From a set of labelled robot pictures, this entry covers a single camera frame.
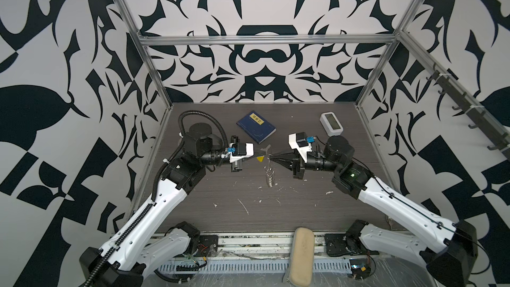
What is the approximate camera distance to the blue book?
1.07m

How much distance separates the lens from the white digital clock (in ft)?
3.49

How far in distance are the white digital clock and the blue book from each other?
0.27m
